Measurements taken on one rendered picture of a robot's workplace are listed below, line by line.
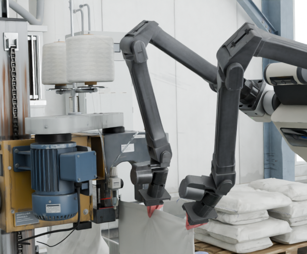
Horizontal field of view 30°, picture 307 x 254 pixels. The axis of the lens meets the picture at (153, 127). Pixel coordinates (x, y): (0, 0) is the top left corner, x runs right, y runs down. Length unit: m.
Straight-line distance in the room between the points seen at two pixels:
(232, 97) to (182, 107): 5.75
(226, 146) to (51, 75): 0.83
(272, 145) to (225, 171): 6.49
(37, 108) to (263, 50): 3.67
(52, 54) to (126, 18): 4.74
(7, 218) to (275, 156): 6.34
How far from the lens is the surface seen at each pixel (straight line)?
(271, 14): 8.14
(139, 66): 1.85
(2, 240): 2.12
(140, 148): 2.23
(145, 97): 1.88
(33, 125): 1.86
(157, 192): 1.99
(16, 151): 2.02
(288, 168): 7.94
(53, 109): 6.41
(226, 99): 1.50
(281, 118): 1.98
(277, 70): 1.81
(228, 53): 1.45
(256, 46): 1.42
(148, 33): 1.84
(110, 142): 2.16
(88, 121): 1.96
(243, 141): 7.86
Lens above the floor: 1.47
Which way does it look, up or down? 3 degrees down
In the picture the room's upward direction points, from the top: 1 degrees counter-clockwise
